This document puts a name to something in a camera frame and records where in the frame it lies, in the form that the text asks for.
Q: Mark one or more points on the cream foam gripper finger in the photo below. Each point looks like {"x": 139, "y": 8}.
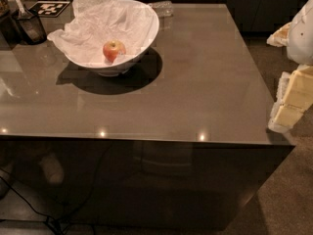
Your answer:
{"x": 294, "y": 97}

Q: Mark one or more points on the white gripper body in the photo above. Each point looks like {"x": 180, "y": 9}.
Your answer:
{"x": 301, "y": 36}

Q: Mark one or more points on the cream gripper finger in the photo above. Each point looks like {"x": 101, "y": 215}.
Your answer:
{"x": 280, "y": 37}

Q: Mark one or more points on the red yellow apple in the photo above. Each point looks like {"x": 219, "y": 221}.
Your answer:
{"x": 112, "y": 49}

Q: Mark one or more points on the white bowl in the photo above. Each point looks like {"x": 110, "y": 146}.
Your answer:
{"x": 133, "y": 23}

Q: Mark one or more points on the clear plastic tray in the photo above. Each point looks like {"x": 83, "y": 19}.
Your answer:
{"x": 162, "y": 8}

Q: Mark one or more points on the white crumpled paper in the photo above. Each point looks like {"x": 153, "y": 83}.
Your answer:
{"x": 96, "y": 22}

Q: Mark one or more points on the black fiducial marker card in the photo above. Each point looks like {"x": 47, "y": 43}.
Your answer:
{"x": 49, "y": 9}

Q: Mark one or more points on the dark glass cup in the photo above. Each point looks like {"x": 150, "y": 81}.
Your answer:
{"x": 30, "y": 27}

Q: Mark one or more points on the white handled utensil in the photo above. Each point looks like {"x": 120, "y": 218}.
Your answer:
{"x": 23, "y": 13}

